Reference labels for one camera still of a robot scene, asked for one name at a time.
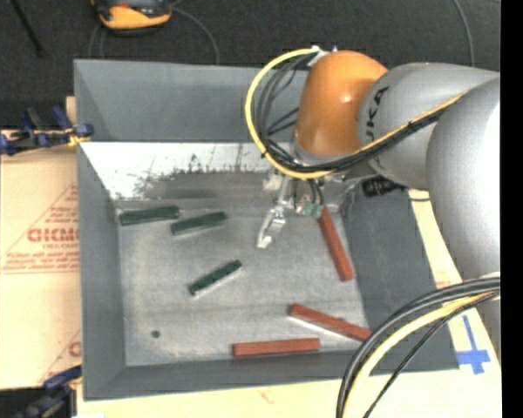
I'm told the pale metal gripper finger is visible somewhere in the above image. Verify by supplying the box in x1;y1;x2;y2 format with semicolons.
266;212;288;244
255;208;278;249

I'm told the red-brown flat block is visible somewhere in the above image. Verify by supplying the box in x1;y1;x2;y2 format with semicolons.
231;337;322;359
316;205;356;283
287;302;373;343

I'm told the dark green flat block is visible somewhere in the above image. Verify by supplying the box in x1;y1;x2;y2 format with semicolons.
187;259;243;297
119;205;180;227
169;210;228;237

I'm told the grey metal bin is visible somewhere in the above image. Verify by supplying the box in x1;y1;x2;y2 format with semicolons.
71;57;460;401

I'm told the brown cardboard board, red print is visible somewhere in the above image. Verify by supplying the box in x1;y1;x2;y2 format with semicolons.
0;140;84;392

